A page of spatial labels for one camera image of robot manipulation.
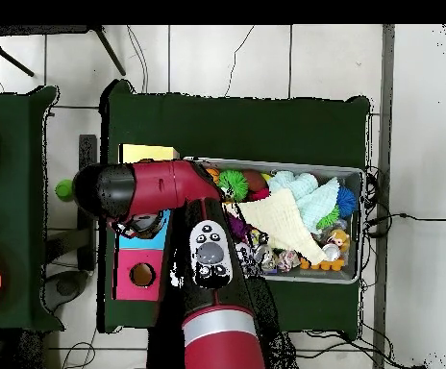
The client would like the cream waffle cloth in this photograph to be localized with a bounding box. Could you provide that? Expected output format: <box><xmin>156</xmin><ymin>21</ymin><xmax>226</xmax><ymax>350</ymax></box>
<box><xmin>237</xmin><ymin>187</ymin><xmax>330</xmax><ymax>266</ymax></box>

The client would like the mint green waffle cloth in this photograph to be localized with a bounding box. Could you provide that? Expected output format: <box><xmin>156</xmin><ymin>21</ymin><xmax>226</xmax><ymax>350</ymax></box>
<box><xmin>267</xmin><ymin>170</ymin><xmax>341</xmax><ymax>234</ymax></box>

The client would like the wooden box with three holes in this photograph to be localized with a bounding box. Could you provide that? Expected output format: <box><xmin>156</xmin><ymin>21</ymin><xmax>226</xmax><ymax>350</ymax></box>
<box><xmin>112</xmin><ymin>143</ymin><xmax>181</xmax><ymax>302</ymax></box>

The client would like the shallow mesh bin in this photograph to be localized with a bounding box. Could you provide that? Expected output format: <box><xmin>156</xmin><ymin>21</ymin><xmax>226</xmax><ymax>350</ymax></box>
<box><xmin>184</xmin><ymin>156</ymin><xmax>366</xmax><ymax>285</ymax></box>

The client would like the green spiky ball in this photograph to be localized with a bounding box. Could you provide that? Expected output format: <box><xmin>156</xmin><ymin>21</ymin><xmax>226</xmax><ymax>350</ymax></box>
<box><xmin>216</xmin><ymin>169</ymin><xmax>250</xmax><ymax>203</ymax></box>
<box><xmin>315</xmin><ymin>205</ymin><xmax>341</xmax><ymax>231</ymax></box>

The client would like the brown toy football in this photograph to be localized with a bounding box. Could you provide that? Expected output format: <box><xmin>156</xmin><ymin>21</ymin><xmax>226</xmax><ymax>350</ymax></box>
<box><xmin>241</xmin><ymin>168</ymin><xmax>269</xmax><ymax>192</ymax></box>

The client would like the dark green table cloth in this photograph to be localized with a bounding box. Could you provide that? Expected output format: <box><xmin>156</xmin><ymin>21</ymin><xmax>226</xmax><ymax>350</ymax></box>
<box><xmin>97</xmin><ymin>79</ymin><xmax>371</xmax><ymax>334</ymax></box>

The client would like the orange building brick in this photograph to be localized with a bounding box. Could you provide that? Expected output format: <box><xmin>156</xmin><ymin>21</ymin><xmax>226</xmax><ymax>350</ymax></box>
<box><xmin>299</xmin><ymin>256</ymin><xmax>346</xmax><ymax>273</ymax></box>

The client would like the brown teddy bear toy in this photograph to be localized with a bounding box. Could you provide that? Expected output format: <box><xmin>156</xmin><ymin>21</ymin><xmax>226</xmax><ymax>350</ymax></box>
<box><xmin>328</xmin><ymin>229</ymin><xmax>352</xmax><ymax>253</ymax></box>

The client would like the blue spiky ball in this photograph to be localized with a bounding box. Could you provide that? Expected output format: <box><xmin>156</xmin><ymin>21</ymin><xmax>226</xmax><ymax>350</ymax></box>
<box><xmin>335</xmin><ymin>184</ymin><xmax>358</xmax><ymax>219</ymax></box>

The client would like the black upright panel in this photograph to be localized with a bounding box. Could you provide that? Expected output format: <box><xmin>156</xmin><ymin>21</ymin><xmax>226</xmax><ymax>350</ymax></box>
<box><xmin>77</xmin><ymin>134</ymin><xmax>98</xmax><ymax>272</ymax></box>

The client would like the grey stand base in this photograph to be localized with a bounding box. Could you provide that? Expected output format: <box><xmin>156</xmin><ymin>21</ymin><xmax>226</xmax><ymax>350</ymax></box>
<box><xmin>42</xmin><ymin>269</ymin><xmax>90</xmax><ymax>313</ymax></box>

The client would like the green cloth side table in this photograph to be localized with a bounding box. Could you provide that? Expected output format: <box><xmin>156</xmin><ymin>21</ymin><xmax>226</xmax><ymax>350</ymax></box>
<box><xmin>0</xmin><ymin>85</ymin><xmax>65</xmax><ymax>334</ymax></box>

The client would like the black floor cable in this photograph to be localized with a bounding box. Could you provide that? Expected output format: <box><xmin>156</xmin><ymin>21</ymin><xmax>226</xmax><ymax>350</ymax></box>
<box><xmin>364</xmin><ymin>211</ymin><xmax>446</xmax><ymax>223</ymax></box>

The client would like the black metal frame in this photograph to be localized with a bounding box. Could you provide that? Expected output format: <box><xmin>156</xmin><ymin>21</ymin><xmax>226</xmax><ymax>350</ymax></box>
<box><xmin>0</xmin><ymin>24</ymin><xmax>127</xmax><ymax>78</ymax></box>

